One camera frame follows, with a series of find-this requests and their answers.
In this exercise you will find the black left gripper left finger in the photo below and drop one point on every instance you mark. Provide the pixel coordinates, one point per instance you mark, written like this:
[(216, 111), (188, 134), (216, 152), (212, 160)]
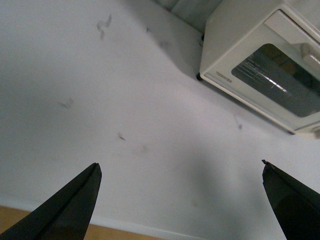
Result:
[(64, 216)]

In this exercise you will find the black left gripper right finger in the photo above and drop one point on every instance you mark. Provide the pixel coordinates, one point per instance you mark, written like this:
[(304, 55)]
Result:
[(295, 205)]

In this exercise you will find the cream oven door with window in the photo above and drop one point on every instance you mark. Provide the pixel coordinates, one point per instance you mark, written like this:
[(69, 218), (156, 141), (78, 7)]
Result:
[(275, 70)]

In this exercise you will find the cream toaster oven body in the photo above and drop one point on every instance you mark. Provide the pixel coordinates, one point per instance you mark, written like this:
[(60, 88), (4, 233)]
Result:
[(233, 19)]

